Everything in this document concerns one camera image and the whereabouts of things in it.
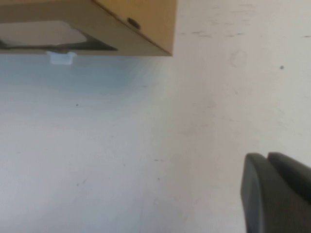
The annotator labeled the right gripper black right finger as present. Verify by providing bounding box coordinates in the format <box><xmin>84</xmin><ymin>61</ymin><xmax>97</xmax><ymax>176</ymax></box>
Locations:
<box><xmin>268</xmin><ymin>151</ymin><xmax>311</xmax><ymax>194</ymax></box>

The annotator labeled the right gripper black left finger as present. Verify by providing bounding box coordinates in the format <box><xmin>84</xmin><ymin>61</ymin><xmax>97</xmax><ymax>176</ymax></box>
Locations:
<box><xmin>240</xmin><ymin>152</ymin><xmax>311</xmax><ymax>233</ymax></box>

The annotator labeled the windowed cardboard shoe box drawer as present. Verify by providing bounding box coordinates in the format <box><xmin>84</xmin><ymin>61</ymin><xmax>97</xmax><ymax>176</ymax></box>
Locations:
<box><xmin>0</xmin><ymin>0</ymin><xmax>177</xmax><ymax>57</ymax></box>

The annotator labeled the white plastic pull tab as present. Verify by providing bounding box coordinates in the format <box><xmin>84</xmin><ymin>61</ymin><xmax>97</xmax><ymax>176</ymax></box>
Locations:
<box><xmin>46</xmin><ymin>50</ymin><xmax>77</xmax><ymax>66</ymax></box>

